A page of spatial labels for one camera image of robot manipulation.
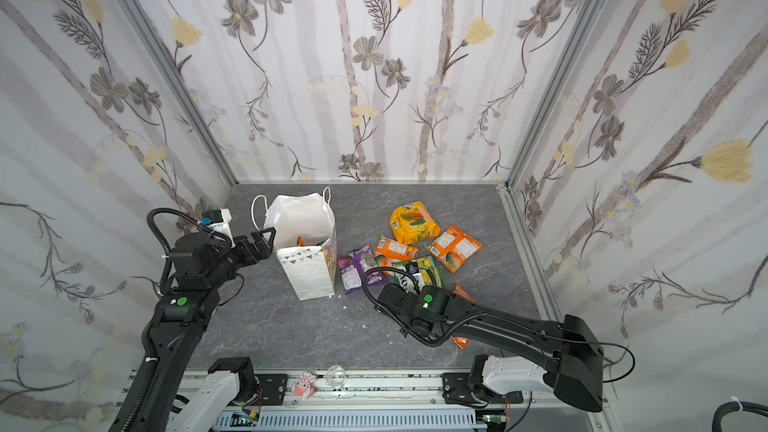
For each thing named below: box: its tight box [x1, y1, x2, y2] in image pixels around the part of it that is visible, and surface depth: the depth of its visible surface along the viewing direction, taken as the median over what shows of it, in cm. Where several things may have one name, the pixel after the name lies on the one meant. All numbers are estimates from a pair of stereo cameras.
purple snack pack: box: [338, 244, 385, 294], surface depth 95 cm
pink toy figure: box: [292, 372, 316, 405], surface depth 74 cm
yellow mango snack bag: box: [390, 201, 442, 245], surface depth 103 cm
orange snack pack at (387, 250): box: [374, 235, 420, 268], surface depth 100 cm
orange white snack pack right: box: [425, 224, 484, 274], surface depth 101 cm
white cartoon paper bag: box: [251, 186, 338, 300], surface depth 84 cm
